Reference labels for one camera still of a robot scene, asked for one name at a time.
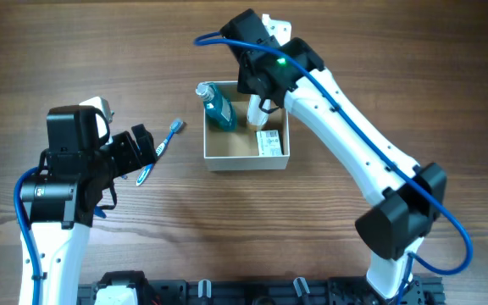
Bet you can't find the white Pantene tube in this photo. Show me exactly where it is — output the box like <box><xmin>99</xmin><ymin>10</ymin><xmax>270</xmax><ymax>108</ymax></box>
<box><xmin>247</xmin><ymin>95</ymin><xmax>270</xmax><ymax>131</ymax></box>

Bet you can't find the blue Listerine mouthwash bottle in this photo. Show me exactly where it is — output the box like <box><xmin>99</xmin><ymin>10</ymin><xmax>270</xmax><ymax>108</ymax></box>
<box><xmin>196</xmin><ymin>82</ymin><xmax>236</xmax><ymax>131</ymax></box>

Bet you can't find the green white soap box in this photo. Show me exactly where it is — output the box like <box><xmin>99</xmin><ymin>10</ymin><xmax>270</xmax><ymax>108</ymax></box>
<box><xmin>256</xmin><ymin>130</ymin><xmax>283</xmax><ymax>157</ymax></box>

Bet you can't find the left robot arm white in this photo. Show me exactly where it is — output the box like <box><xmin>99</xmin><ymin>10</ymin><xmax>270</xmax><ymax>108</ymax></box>
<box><xmin>14</xmin><ymin>105</ymin><xmax>158</xmax><ymax>304</ymax></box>

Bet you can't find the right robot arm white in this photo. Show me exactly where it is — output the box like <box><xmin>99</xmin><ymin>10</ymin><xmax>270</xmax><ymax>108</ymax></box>
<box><xmin>219</xmin><ymin>9</ymin><xmax>446</xmax><ymax>302</ymax></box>

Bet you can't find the blue white toothbrush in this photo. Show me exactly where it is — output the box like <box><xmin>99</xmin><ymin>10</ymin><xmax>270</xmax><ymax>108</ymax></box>
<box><xmin>136</xmin><ymin>119</ymin><xmax>185</xmax><ymax>186</ymax></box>

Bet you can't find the white cardboard box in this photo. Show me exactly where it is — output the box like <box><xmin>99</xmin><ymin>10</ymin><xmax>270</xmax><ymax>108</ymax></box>
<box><xmin>203</xmin><ymin>80</ymin><xmax>291</xmax><ymax>171</ymax></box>

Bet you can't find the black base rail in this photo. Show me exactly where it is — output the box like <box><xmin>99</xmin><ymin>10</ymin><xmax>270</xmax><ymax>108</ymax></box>
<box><xmin>76</xmin><ymin>269</ymin><xmax>446</xmax><ymax>305</ymax></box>

